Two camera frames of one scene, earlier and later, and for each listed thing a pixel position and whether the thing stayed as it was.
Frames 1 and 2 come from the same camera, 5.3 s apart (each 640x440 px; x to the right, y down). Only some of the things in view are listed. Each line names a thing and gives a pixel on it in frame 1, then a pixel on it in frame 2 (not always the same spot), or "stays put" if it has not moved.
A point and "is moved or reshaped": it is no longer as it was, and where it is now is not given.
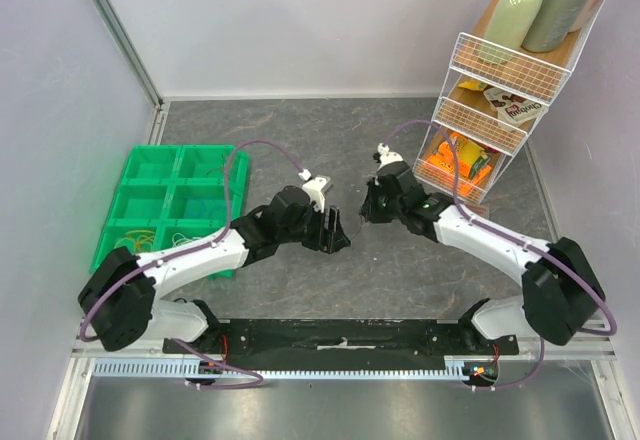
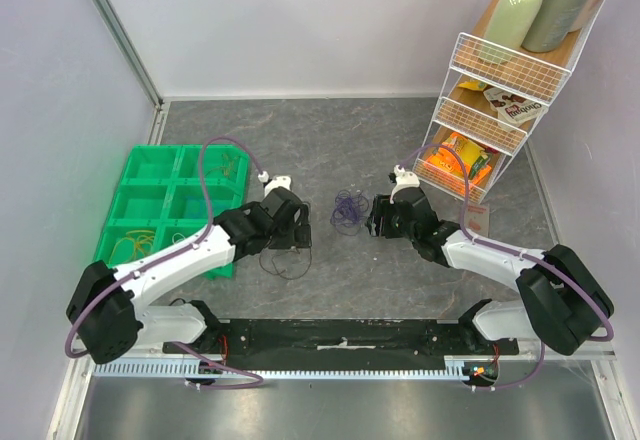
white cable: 184,239 stays put
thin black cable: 360,228 is moved or reshaped
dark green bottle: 559,7 stays put
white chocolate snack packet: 513,108 stays put
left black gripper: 328,240 to 298,235
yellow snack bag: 473,84 stays put
